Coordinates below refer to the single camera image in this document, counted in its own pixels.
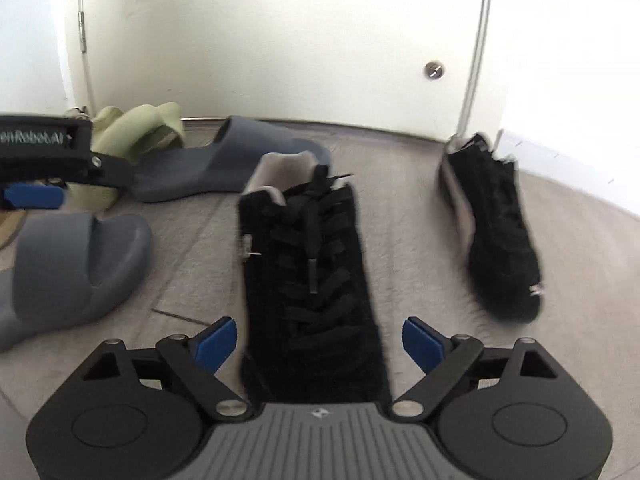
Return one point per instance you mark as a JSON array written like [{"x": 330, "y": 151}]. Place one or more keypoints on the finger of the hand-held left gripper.
[
  {"x": 112, "y": 172},
  {"x": 35, "y": 197}
]

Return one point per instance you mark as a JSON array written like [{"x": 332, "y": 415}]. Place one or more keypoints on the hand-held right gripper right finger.
[{"x": 422, "y": 345}]

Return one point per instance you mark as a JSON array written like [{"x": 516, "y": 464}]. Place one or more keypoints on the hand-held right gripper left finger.
[{"x": 217, "y": 345}]

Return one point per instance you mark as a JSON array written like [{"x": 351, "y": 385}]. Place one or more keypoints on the grey slide sandal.
[
  {"x": 75, "y": 270},
  {"x": 240, "y": 160}
]

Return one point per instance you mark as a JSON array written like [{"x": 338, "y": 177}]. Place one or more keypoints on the black suede sneaker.
[
  {"x": 310, "y": 310},
  {"x": 500, "y": 240}
]

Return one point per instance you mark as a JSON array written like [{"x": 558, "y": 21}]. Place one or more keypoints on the metal door hinge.
[{"x": 83, "y": 30}]

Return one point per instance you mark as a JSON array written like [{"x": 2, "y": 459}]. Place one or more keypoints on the white door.
[{"x": 280, "y": 35}]

